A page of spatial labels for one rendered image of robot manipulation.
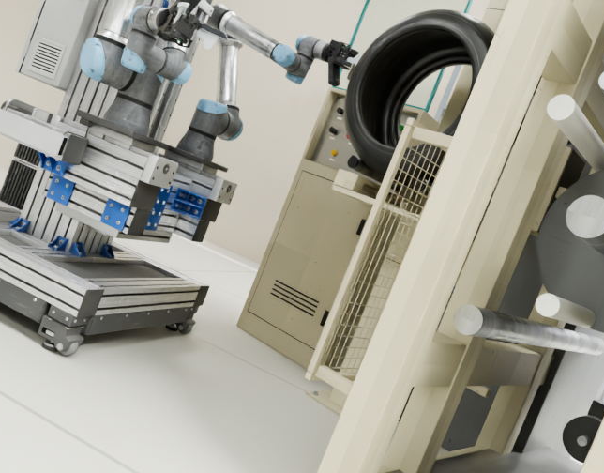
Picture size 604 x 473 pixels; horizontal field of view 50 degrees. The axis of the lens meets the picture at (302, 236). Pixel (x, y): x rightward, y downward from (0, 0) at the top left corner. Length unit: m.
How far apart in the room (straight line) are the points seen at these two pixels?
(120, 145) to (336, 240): 1.21
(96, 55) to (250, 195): 4.10
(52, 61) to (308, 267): 1.40
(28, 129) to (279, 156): 4.02
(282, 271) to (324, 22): 3.52
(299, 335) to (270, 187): 3.13
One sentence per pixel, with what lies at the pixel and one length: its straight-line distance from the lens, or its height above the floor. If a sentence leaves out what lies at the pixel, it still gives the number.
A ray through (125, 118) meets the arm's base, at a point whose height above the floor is 0.75.
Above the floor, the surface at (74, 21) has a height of 1.00.
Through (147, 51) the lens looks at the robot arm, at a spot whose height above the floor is 0.95.
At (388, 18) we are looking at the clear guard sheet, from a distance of 3.26.
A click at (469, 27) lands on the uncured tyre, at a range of 2.23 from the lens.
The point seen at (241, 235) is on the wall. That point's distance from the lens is 6.06.
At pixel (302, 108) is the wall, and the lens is 6.04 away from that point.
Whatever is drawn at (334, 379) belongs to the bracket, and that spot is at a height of 0.33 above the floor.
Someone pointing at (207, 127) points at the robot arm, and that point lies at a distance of 2.60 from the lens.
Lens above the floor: 0.72
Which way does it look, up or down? 3 degrees down
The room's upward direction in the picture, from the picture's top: 22 degrees clockwise
